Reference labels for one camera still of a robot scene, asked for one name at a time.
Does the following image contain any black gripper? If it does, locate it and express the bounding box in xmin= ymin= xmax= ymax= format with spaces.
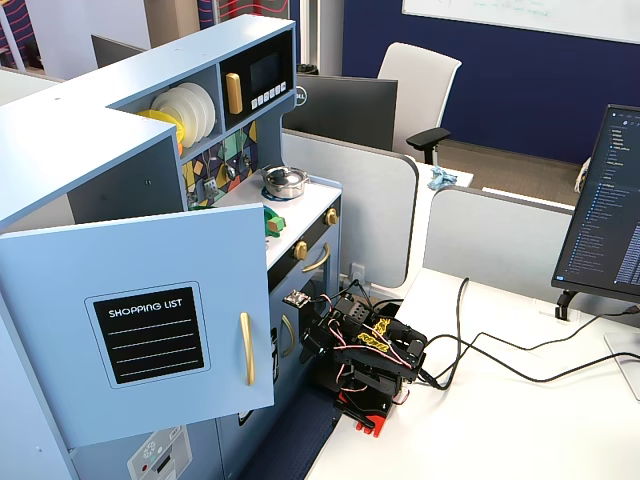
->
xmin=298 ymin=305 xmax=352 ymax=367

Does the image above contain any red robot base clamp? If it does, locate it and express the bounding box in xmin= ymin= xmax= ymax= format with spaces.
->
xmin=333 ymin=389 xmax=390 ymax=440

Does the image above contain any green recipient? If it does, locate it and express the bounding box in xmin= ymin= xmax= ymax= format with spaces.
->
xmin=191 ymin=203 xmax=288 ymax=238

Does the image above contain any blue shopping list cabinet door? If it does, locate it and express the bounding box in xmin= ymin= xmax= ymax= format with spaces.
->
xmin=0 ymin=202 xmax=277 ymax=449

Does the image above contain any grey rounded desk divider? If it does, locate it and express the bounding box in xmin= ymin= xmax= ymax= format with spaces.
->
xmin=281 ymin=128 xmax=421 ymax=290

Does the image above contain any silver toy pot with lid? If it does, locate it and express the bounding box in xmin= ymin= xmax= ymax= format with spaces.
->
xmin=260 ymin=164 xmax=311 ymax=200

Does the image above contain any grey dark-trimmed desk divider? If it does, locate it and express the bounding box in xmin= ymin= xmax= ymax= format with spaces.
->
xmin=422 ymin=185 xmax=577 ymax=302

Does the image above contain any crumpled blue cloth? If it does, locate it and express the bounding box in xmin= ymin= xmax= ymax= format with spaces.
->
xmin=426 ymin=166 xmax=459 ymax=192

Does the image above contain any black Dell monitor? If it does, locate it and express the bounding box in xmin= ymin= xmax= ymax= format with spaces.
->
xmin=282 ymin=74 xmax=400 ymax=153

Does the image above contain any white toy plate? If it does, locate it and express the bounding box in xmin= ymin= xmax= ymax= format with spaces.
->
xmin=187 ymin=82 xmax=218 ymax=136
xmin=174 ymin=84 xmax=209 ymax=144
xmin=150 ymin=88 xmax=199 ymax=149

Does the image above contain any yellow toy plate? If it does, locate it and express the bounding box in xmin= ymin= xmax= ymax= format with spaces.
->
xmin=136 ymin=108 xmax=187 ymax=147

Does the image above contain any white office chair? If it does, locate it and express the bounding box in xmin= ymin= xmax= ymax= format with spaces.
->
xmin=375 ymin=41 xmax=463 ymax=167

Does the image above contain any monitor showing code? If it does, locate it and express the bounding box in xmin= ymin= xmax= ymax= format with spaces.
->
xmin=550 ymin=103 xmax=640 ymax=304

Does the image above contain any silver monitor base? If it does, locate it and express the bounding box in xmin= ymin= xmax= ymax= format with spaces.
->
xmin=603 ymin=330 xmax=640 ymax=402

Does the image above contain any white beige bundle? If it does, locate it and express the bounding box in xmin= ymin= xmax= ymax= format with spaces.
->
xmin=573 ymin=156 xmax=595 ymax=194

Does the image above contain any blue toy kitchen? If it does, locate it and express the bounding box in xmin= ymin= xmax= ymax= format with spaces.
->
xmin=0 ymin=13 xmax=346 ymax=480

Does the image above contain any dark monitor back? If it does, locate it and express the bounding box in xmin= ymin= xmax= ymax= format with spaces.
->
xmin=90 ymin=33 xmax=149 ymax=70

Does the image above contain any whiteboard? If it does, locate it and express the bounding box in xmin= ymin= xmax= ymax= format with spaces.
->
xmin=401 ymin=0 xmax=640 ymax=46

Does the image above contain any small curved gold door handle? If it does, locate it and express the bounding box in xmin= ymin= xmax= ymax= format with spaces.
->
xmin=280 ymin=314 xmax=297 ymax=358

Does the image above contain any long gold door handle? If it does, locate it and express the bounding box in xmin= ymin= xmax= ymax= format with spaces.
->
xmin=239 ymin=312 xmax=257 ymax=387

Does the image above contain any curved gold oven handle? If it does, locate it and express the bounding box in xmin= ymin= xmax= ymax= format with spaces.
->
xmin=301 ymin=242 xmax=332 ymax=274

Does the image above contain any looped black cable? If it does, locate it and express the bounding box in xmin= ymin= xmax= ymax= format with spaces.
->
xmin=418 ymin=277 xmax=471 ymax=392

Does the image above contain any long black cable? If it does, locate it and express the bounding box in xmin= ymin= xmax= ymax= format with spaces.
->
xmin=434 ymin=333 xmax=640 ymax=385

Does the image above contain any gold microwave handle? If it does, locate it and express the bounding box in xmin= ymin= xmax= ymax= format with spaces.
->
xmin=225 ymin=72 xmax=245 ymax=116

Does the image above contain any black cable with plug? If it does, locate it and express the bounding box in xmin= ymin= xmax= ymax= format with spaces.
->
xmin=424 ymin=305 xmax=640 ymax=357

